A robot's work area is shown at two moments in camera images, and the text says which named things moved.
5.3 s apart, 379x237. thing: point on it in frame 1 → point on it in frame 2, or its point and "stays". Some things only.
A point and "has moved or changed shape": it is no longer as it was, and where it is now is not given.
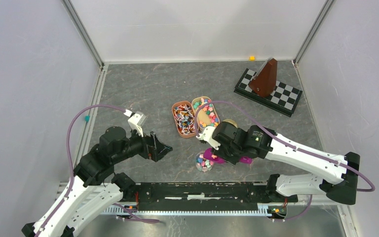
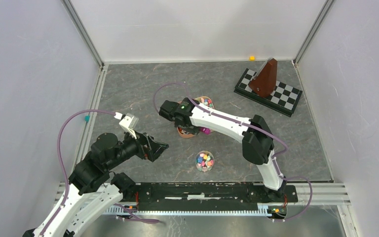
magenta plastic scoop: (208, 155) has moved or changed shape
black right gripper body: (231, 154) → (194, 130)
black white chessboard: (284, 99) stays
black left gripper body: (137, 144) stays
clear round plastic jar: (203, 165) stays
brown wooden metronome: (263, 84) stays
